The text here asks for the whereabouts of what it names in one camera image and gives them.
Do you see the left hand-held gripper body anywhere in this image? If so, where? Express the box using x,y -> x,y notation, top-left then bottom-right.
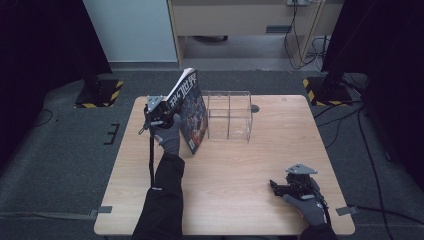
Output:
142,95 -> 177,130

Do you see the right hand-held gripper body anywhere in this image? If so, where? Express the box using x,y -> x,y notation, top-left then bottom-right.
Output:
281,162 -> 324,202

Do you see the dark cover magazine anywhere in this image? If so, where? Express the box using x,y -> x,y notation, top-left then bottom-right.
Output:
165,67 -> 210,156

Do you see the clear acrylic file rack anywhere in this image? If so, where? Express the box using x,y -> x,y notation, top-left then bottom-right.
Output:
199,89 -> 254,143

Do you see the person's right hand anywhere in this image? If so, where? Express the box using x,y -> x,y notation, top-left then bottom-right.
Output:
281,193 -> 330,228

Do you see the person's left hand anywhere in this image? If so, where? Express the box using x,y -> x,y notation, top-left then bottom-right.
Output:
150,113 -> 183,157

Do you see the grey tape piece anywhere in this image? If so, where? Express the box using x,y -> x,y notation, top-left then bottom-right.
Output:
335,205 -> 360,217
87,205 -> 114,218

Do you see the striped black stand base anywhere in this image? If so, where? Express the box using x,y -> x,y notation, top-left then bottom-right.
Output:
302,76 -> 355,107
74,78 -> 125,109

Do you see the white panel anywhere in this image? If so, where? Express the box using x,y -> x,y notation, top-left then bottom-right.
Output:
82,0 -> 179,64

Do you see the beige wooden desk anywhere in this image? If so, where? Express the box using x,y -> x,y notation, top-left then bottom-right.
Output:
166,0 -> 345,69

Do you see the black curtain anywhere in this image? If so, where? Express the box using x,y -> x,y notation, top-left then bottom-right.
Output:
0,0 -> 113,171
320,0 -> 424,183

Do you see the right hand-held gripper cable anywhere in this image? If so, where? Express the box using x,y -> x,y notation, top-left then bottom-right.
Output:
318,194 -> 334,226

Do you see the hand-held gripper cable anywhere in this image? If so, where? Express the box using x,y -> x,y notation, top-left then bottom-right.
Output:
318,194 -> 334,226
148,132 -> 157,188

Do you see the left hand-held gripper cable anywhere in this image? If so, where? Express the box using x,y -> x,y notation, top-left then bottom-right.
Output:
148,132 -> 157,188

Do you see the long black floor cable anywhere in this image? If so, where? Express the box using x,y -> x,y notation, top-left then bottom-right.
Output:
356,108 -> 392,240

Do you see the thin black floor cable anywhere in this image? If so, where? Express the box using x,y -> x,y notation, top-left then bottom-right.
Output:
32,108 -> 55,128

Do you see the black hanging power cable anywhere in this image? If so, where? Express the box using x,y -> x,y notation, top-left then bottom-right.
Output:
283,2 -> 332,72

